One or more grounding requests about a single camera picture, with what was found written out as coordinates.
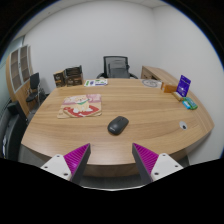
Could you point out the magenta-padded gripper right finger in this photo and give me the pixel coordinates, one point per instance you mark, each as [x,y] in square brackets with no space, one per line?
[165,165]

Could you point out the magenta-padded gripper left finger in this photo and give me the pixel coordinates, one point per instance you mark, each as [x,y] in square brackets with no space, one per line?
[58,165]

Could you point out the black computer mouse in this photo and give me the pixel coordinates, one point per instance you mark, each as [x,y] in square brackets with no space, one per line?
[117,125]

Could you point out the cartoon dog print mouse pad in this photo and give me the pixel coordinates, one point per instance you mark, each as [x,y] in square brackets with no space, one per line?
[80,106]

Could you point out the small blue packet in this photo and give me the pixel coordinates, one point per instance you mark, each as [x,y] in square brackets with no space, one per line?
[186,105]

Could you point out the green flat packet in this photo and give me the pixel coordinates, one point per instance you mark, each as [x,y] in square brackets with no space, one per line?
[191,103]

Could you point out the small beige box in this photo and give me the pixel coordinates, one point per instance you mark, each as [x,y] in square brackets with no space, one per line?
[177,96]

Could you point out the small orange-brown box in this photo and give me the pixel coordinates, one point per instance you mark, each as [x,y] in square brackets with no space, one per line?
[168,88]

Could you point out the purple standing card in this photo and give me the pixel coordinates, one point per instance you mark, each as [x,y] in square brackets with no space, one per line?
[183,85]

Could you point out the round grey patterned disc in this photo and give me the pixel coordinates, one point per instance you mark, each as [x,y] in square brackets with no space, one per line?
[151,83]

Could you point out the wooden glass-door shelf cabinet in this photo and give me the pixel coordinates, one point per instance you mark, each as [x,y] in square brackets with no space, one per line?
[18,90]

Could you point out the large brown cardboard box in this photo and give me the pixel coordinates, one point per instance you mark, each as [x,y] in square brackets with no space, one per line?
[74,81]

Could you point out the small brown cardboard box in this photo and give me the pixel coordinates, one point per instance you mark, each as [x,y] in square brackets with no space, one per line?
[59,79]

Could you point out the white printed paper sheet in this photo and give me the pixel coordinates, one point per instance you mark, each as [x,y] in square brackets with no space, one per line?
[96,82]

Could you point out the wooden side desk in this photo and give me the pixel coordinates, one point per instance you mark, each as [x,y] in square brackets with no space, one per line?
[158,73]

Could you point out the black open-top box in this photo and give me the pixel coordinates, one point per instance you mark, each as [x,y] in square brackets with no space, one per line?
[73,71]

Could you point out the black mesh office chair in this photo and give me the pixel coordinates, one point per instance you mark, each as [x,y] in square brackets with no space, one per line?
[116,68]

